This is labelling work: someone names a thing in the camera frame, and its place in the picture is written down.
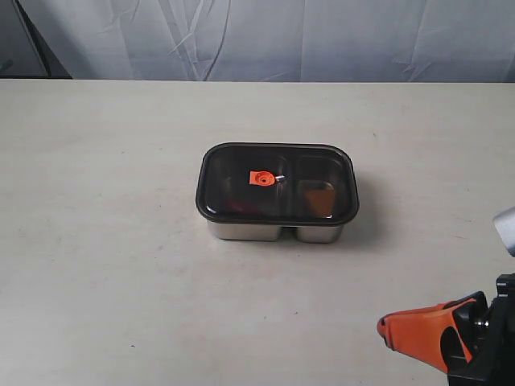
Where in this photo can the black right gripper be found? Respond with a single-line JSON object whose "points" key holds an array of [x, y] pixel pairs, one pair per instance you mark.
{"points": [[470, 339]]}

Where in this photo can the yellow cheese wedge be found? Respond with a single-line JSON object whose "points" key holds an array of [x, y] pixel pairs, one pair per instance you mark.
{"points": [[319, 202]]}

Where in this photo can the dark transparent lunch box lid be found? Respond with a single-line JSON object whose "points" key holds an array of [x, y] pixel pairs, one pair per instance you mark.
{"points": [[274, 176]]}

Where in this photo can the red sausage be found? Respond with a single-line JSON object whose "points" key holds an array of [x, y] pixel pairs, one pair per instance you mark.
{"points": [[242, 207]]}

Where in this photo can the stainless steel lunch box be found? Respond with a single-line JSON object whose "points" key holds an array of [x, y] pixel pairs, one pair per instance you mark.
{"points": [[267, 232]]}

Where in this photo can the white backdrop curtain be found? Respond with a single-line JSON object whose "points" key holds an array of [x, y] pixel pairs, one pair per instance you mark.
{"points": [[290, 41]]}

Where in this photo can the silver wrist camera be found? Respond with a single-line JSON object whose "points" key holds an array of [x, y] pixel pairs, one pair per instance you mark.
{"points": [[504, 224]]}

